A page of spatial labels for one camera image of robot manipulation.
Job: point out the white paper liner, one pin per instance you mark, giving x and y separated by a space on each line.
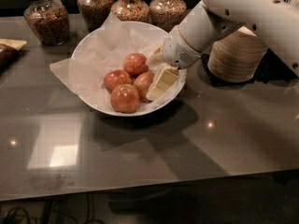
99 53

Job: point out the dark tray at left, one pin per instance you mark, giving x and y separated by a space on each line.
7 56

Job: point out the leftmost glass cereal jar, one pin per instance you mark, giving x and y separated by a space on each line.
49 21

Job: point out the front stack paper bowls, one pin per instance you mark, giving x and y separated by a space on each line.
236 57

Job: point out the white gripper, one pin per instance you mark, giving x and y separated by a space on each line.
177 50

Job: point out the white bowl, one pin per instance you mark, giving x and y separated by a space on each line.
93 62

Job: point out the red apple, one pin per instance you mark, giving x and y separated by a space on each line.
142 83
115 78
125 98
135 64

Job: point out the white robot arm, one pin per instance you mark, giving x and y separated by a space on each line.
218 24

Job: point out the cream card at left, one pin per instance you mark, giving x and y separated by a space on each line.
16 44

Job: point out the glass cereal jar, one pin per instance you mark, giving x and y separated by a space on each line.
94 12
167 13
131 10
49 21

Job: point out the black mat under bowls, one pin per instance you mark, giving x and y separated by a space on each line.
271 69

